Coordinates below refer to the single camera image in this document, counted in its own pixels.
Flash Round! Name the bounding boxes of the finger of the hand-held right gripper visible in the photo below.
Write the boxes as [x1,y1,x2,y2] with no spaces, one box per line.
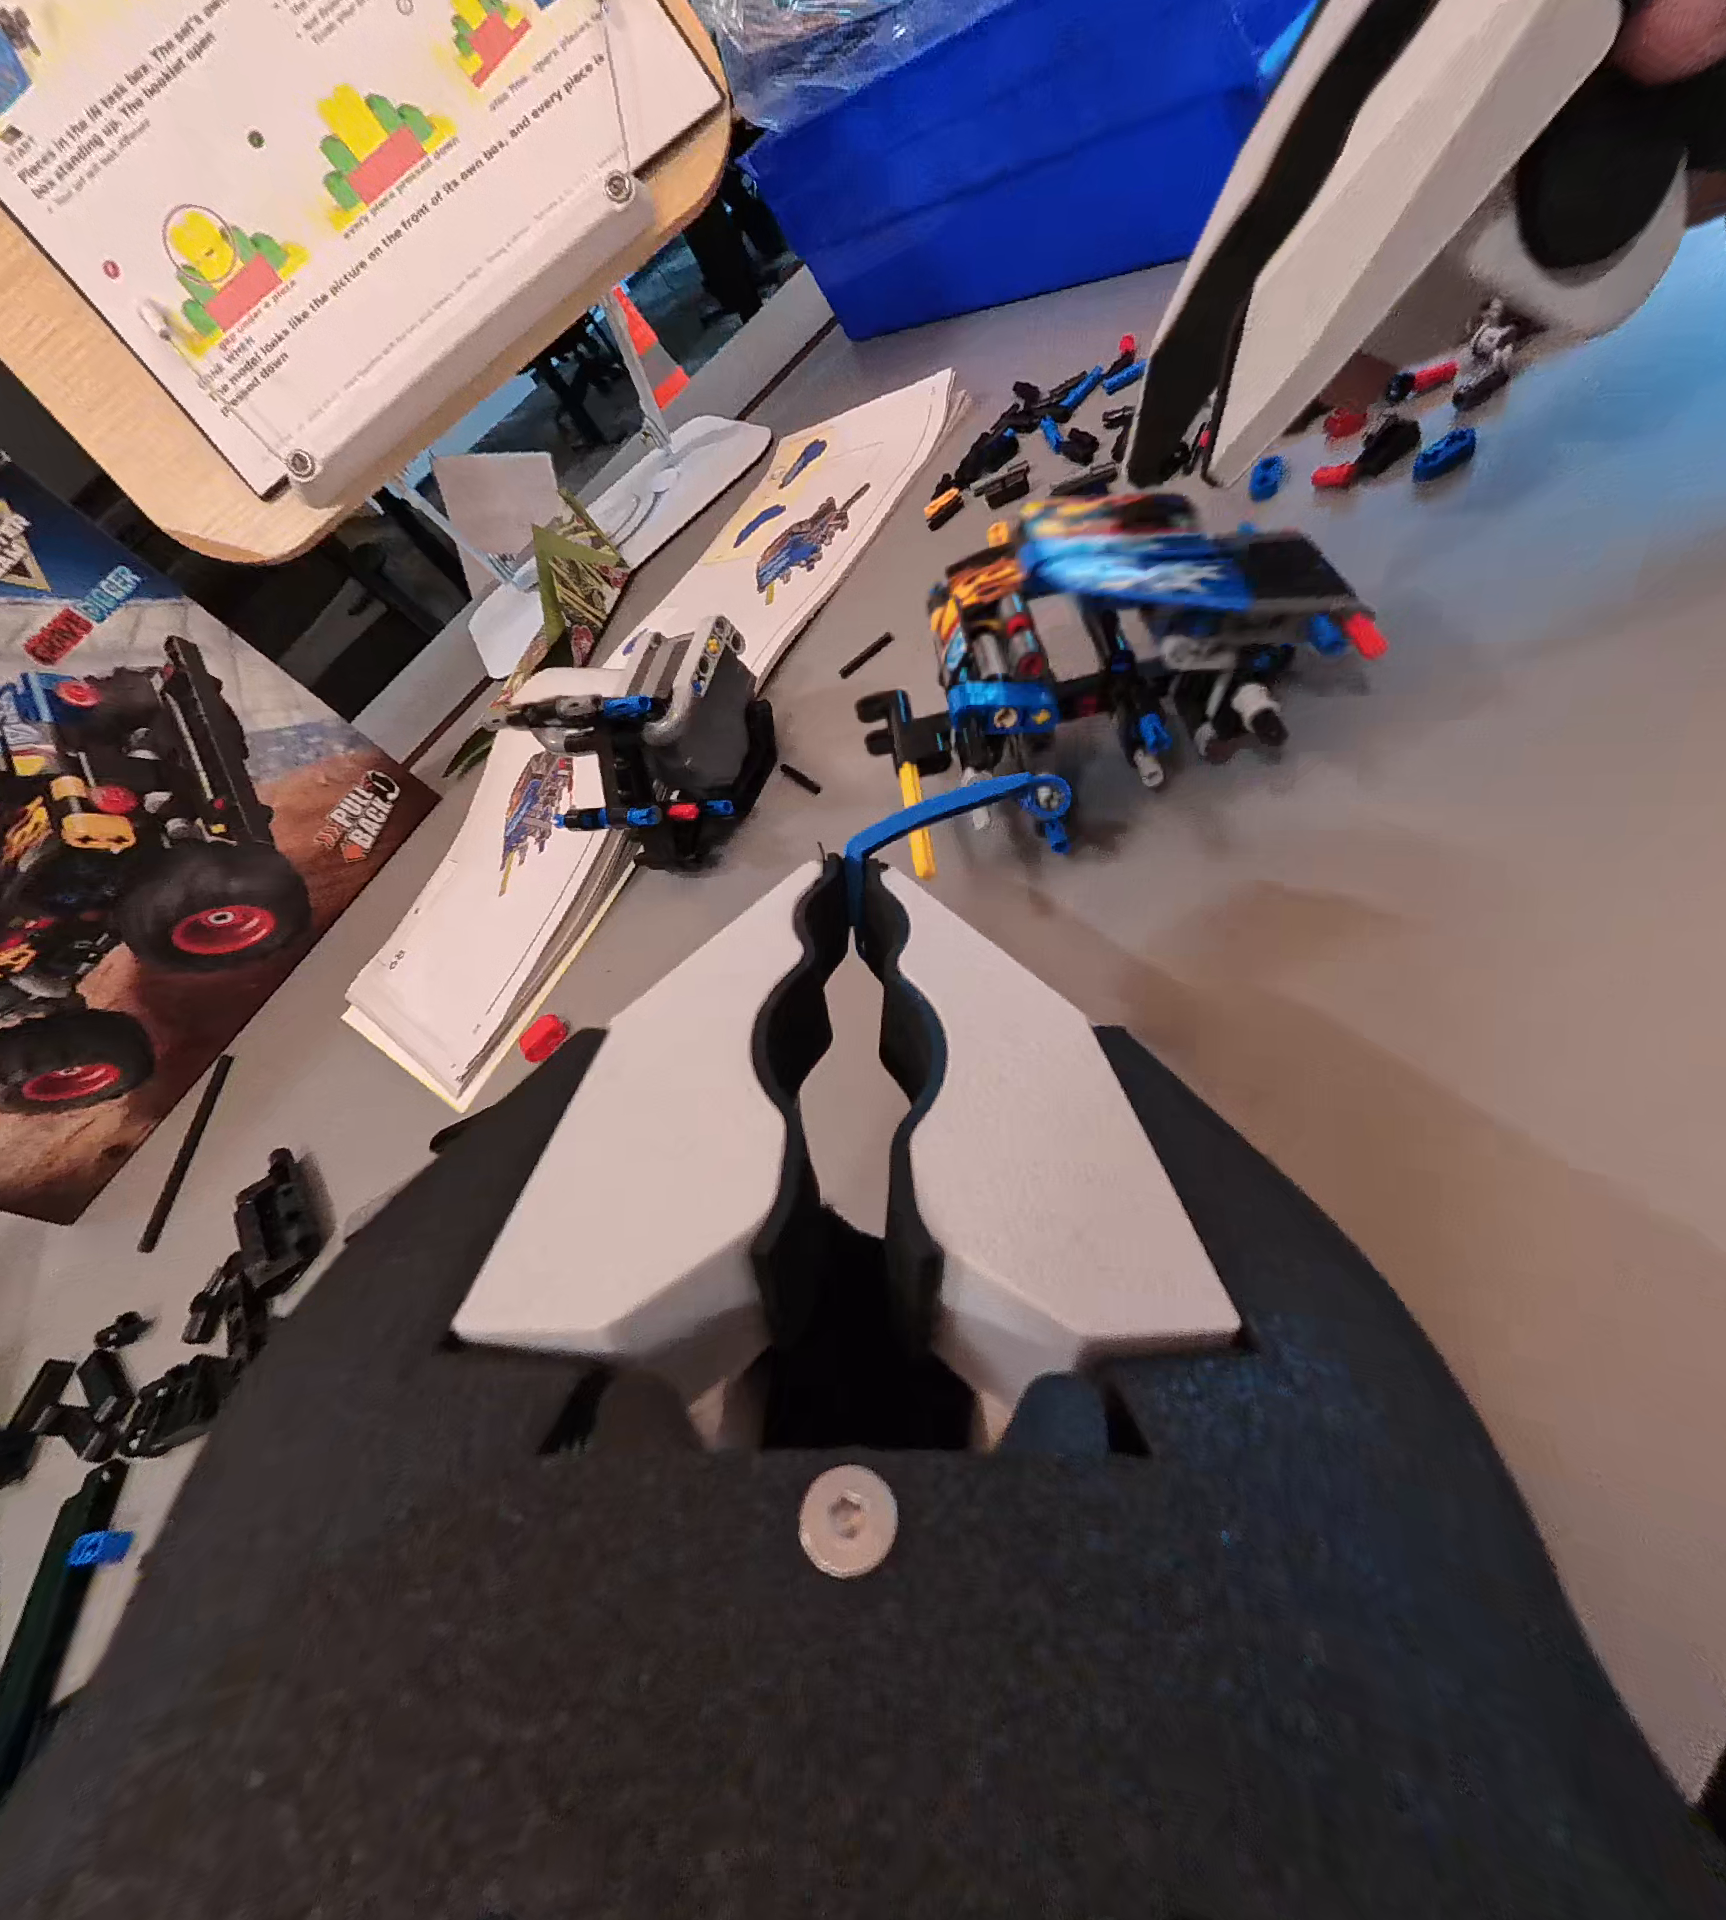
[1125,0,1406,484]
[1200,0,1621,489]

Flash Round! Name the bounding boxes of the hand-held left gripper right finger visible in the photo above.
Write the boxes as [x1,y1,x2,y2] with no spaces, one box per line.
[852,861,1244,1454]

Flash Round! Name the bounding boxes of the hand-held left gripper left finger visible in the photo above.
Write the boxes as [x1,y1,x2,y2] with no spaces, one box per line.
[451,858,857,1454]

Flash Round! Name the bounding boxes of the partly built lego truck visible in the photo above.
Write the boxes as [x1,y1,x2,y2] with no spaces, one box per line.
[856,487,1390,878]

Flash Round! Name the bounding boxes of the blue curved lego piece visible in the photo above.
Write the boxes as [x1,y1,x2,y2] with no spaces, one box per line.
[840,769,1078,968]

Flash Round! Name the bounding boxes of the pile of loose lego pieces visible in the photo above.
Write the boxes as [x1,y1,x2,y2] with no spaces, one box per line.
[0,1147,341,1486]
[923,332,1532,526]

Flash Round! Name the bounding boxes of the open lego instruction booklet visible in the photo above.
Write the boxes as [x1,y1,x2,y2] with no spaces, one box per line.
[343,367,974,1111]

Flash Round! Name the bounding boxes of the long black lego axle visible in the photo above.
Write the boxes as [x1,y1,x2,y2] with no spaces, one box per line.
[135,1054,235,1253]

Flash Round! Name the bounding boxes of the grey lego motor assembly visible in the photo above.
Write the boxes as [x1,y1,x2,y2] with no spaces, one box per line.
[484,615,780,875]

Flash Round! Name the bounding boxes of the lego truck box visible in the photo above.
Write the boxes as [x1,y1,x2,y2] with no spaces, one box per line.
[0,462,442,1223]

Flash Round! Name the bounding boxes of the dark long lego beam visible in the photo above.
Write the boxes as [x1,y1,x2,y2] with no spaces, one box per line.
[0,1462,130,1877]

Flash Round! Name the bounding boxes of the person's right hand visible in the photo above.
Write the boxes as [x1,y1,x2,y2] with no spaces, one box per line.
[1613,0,1726,259]

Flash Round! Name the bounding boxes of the blue plastic bin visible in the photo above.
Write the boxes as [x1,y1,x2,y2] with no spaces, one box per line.
[736,0,1323,344]

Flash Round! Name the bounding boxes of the clear plastic bag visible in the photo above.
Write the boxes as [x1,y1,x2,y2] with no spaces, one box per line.
[699,0,955,128]

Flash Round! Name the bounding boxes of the white board stand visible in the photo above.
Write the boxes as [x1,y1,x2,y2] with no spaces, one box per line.
[466,284,775,676]

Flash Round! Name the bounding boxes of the green sticker sheet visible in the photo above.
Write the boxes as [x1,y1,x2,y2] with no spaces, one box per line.
[494,494,634,706]

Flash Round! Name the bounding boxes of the orange traffic cone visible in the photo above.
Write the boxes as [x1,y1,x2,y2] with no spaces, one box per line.
[607,284,692,409]

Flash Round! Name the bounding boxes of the white paper card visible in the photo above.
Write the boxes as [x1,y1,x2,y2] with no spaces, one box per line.
[435,450,560,578]

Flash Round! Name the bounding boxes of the white illustrated instruction sheet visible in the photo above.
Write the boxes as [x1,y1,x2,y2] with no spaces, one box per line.
[0,0,727,504]

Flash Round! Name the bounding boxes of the instruction sheet on wooden board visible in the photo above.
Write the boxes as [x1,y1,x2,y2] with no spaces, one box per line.
[0,0,734,563]

